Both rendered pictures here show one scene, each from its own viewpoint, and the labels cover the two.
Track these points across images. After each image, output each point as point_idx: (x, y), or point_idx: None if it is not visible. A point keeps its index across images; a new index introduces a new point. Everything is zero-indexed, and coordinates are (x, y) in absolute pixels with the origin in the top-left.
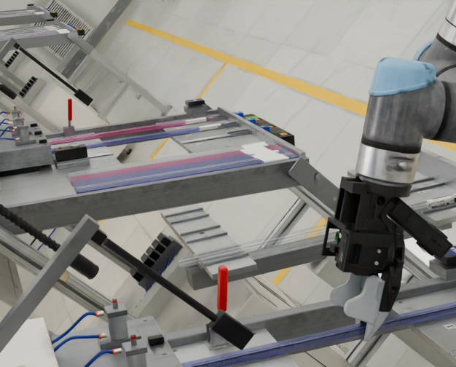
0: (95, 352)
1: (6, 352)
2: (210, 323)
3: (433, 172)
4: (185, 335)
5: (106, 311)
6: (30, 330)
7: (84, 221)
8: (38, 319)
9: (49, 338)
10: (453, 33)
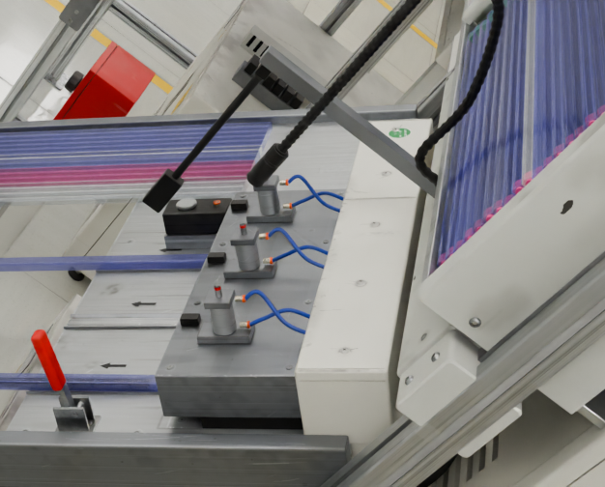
0: (263, 327)
1: (366, 311)
2: (180, 182)
3: None
4: (109, 433)
5: (232, 293)
6: (323, 345)
7: (273, 48)
8: (302, 365)
9: (309, 322)
10: None
